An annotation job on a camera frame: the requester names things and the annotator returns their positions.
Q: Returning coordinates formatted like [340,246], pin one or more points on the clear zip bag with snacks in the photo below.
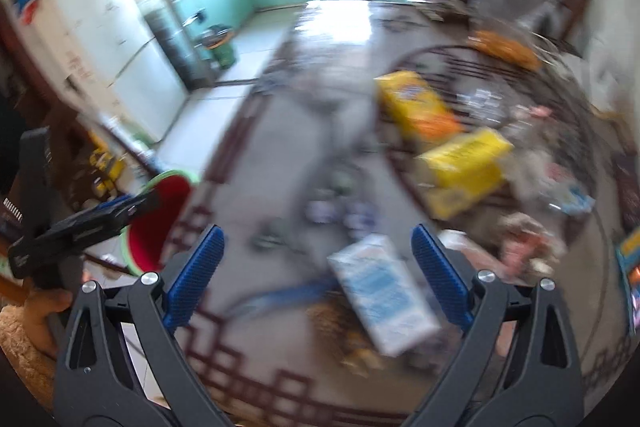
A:
[505,6]

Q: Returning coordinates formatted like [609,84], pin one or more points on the colourful sticker sheet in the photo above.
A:
[627,257]

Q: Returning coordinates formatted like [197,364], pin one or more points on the brown paper ball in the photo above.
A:
[527,248]

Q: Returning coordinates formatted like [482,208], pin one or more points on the white blue medicine box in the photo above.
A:
[386,298]

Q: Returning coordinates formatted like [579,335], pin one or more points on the yellow medicine box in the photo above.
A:
[457,175]

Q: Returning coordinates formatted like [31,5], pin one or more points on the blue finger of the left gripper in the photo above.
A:
[112,207]

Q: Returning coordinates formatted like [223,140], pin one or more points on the green kitchen trash bin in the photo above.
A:
[217,40]

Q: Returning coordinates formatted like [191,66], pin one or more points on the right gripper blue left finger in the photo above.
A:
[95,383]

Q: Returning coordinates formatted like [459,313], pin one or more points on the white refrigerator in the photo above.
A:
[112,62]

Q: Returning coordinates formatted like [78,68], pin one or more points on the orange yellow juice carton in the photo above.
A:
[417,109]

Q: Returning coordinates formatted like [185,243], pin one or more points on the blue white snack wrapper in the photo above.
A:
[570,198]

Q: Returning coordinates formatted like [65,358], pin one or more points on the person's left hand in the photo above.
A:
[37,308]

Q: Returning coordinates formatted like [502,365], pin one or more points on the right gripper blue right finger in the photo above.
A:
[540,383]

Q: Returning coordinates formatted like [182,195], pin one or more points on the clear crumpled plastic wrapper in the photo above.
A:
[486,106]

